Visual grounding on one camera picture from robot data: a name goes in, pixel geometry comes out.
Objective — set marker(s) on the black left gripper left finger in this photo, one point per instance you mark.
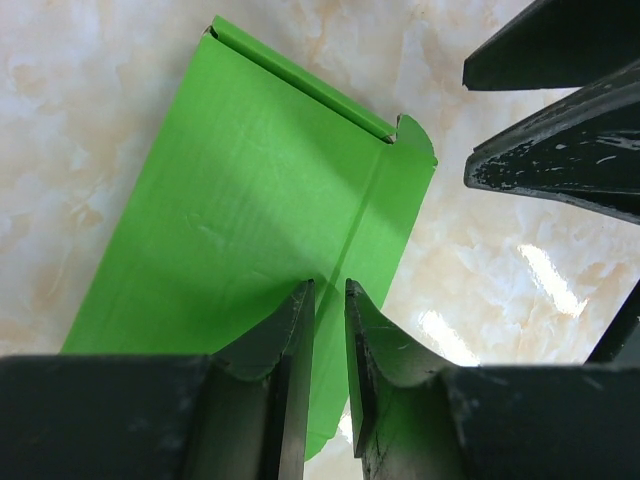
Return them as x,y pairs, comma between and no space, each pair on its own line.
239,413

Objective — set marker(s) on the green paper box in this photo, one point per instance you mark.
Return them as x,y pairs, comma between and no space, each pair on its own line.
261,176

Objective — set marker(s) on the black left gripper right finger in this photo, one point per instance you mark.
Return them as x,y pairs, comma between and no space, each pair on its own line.
416,415

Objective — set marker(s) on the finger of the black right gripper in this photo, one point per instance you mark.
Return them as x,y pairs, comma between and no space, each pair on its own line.
583,150
556,44

